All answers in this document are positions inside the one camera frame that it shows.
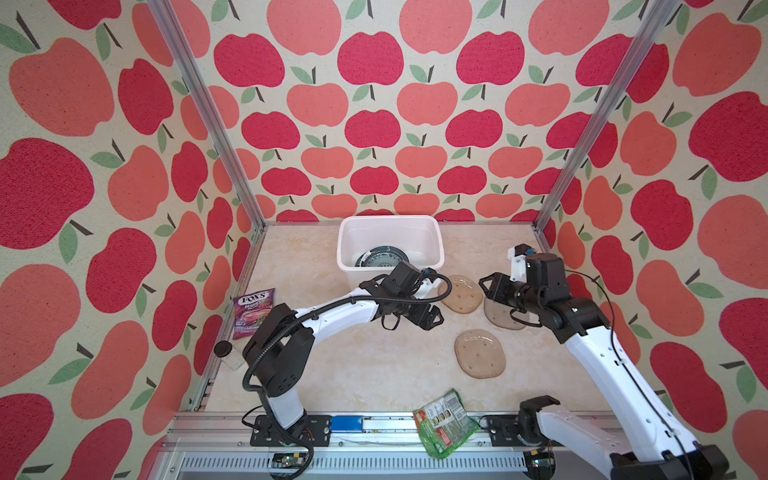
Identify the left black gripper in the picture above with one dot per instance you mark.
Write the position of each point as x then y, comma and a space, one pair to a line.
427, 323

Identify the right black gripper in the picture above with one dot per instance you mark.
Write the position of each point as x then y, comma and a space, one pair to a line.
497, 287

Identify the teal patterned small plate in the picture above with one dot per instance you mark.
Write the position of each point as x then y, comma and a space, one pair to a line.
381, 257

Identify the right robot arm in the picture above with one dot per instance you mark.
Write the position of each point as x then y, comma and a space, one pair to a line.
656, 445

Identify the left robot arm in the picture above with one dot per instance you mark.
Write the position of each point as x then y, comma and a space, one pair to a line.
277, 354

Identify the white plastic bin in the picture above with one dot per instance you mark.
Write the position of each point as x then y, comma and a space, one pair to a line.
368, 246

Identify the clear glass plate right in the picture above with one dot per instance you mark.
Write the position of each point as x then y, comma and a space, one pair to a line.
501, 315

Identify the clear glass plate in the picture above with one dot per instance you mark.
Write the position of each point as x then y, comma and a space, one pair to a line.
466, 295
501, 315
479, 354

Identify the clear glass plate upper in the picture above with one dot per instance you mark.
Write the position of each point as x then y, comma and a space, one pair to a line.
466, 295

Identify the clear glass plate lower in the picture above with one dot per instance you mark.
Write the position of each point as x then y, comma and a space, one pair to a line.
479, 354

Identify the green snack packet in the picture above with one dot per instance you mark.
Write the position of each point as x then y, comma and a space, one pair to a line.
444, 425

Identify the blue label block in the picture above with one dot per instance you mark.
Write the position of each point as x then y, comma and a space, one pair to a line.
346, 424

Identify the purple candy bag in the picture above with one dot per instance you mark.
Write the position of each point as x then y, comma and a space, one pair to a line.
250, 310

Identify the small clear bottle black cap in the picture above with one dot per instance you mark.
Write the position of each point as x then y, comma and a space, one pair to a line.
226, 352

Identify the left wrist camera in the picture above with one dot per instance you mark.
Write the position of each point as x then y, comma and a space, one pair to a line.
402, 277

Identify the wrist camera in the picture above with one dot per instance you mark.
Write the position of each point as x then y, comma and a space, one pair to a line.
529, 268
402, 277

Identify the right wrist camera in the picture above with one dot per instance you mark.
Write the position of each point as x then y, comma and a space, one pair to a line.
529, 268

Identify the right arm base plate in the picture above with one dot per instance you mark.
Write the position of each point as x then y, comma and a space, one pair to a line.
503, 431

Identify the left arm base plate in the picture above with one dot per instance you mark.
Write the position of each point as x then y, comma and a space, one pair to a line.
310, 429

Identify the aluminium front rail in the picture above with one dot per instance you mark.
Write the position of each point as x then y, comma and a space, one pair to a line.
387, 446

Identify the right aluminium corner post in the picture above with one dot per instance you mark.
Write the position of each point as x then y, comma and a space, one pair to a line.
659, 14

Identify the aluminium corner post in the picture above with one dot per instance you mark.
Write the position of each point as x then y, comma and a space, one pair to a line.
171, 29
659, 14

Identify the left aluminium corner post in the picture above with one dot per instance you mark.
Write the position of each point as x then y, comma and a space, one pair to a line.
171, 29

